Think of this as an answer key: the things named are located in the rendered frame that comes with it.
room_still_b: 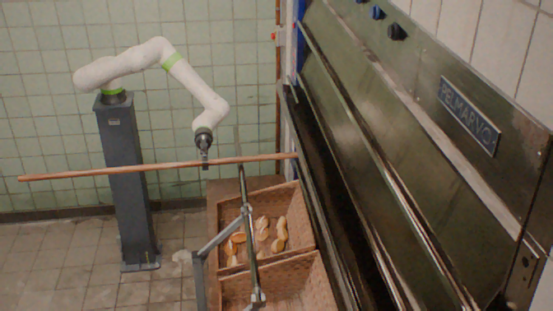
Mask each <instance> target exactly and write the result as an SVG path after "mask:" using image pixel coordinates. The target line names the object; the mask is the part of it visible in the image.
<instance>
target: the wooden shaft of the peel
mask: <svg viewBox="0 0 553 311"><path fill-rule="evenodd" d="M296 158H299V157H298V155H297V152H291V153H281V154H271V155H252V156H242V157H231V158H221V159H212V160H208V164H202V162H201V161H200V160H192V161H182V162H172V163H162V164H152V165H133V166H123V167H112V168H103V169H83V170H73V171H63V172H53V173H42V174H23V175H18V176H17V181H18V182H19V183H24V182H34V181H44V180H54V179H62V178H73V177H82V176H93V175H102V174H121V173H132V172H141V171H152V170H161V169H180V168H190V167H199V166H210V165H228V164H238V163H249V162H258V161H268V160H287V159H296Z"/></svg>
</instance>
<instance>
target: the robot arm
mask: <svg viewBox="0 0 553 311"><path fill-rule="evenodd" d="M156 63H158V64H159V65H160V66H161V67H162V68H163V69H164V70H165V71H166V72H168V74H169V75H170V76H172V77H173V78H174V79H176V80H177V82H178V83H179V84H181V85H182V86H183V87H184V88H185V89H186V90H187V91H189V92H190V93H191V94H192V95H193V96H194V97H195V98H196V99H197V101H198V102H199V103H200V104H201V105H202V106H203V107H204V108H205V110H204V111H203V112H202V114H201V115H199V116H198V117H197V118H196V119H195V120H194V121H193V125H192V129H193V132H194V137H193V139H194V142H195V144H196V146H197V148H198V150H200V155H201V162H202V164H208V152H209V148H210V147H211V144H212V143H213V138H216V136H213V133H212V132H213V131H214V130H215V128H216V127H217V126H218V125H219V124H220V123H221V122H222V121H223V120H224V119H225V118H227V117H228V115H229V112H230V106H229V104H228V103H227V102H226V101H225V100H224V99H222V98H221V97H220V96H219V95H218V94H217V93H216V92H215V91H214V90H213V89H212V88H211V87H210V86H209V85H207V84H206V83H205V82H204V81H203V80H202V78H201V77H200V76H199V75H198V74H197V73H196V72H195V71H194V70H193V68H192V67H191V66H190V64H189V63H188V61H187V60H186V59H185V58H184V57H183V56H182V55H181V54H180V52H179V51H178V50H176V48H175V47H174V46H173V45H172V44H171V43H170V42H169V41H168V40H167V39H166V38H164V37H161V36H156V37H154V38H152V39H150V40H148V41H147V42H145V43H143V44H139V45H137V46H133V47H131V48H130V49H128V50H126V51H125V52H123V53H122V54H121V55H119V56H117V57H115V58H114V57H103V58H99V59H97V60H96V61H94V62H93V63H91V64H89V65H86V66H84V67H82V68H80V69H78V70H77V71H76V72H75V73H74V76H73V82H74V85H75V86H76V88H77V89H78V90H79V91H81V92H86V93H87V92H92V91H95V90H97V89H99V88H100V92H101V96H100V103H101V104H104V105H116V104H122V103H123V102H125V101H126V100H127V96H126V95H125V93H126V90H125V89H124V88H123V78H122V77H123V76H127V75H129V74H133V73H138V72H144V71H146V70H147V69H148V68H149V67H151V66H152V65H154V64H156Z"/></svg>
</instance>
